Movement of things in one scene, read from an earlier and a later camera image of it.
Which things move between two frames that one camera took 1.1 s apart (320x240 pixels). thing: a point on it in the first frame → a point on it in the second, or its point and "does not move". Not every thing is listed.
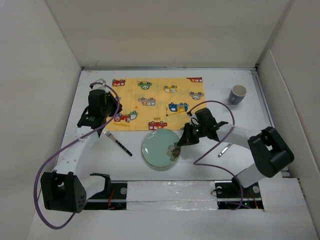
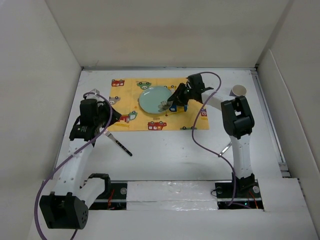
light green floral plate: x=160 y=148 → x=154 y=99
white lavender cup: x=237 y=94 does not move
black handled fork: x=106 y=132 does not move
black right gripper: x=187 y=138 → x=178 y=93
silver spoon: x=229 y=144 does not move
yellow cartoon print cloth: x=156 y=103 does not move
